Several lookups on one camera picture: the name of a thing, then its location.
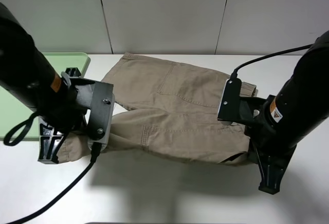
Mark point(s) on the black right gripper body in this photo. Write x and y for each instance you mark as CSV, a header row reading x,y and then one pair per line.
x,y
262,131

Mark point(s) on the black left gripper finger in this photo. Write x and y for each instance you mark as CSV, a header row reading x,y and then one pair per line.
x,y
50,141

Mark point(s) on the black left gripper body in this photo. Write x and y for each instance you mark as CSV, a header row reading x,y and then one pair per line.
x,y
65,110

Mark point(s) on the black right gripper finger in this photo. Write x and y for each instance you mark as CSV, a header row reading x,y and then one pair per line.
x,y
272,170

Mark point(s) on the khaki shorts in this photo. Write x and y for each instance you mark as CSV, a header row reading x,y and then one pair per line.
x,y
170,111

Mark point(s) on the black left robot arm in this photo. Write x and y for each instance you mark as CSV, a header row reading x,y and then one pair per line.
x,y
28,76

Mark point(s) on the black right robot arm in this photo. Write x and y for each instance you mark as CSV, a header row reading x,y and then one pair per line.
x,y
285,119

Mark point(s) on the green plastic tray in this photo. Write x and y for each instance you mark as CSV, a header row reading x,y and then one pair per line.
x,y
14,112

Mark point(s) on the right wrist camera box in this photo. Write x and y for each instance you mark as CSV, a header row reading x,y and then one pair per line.
x,y
228,111

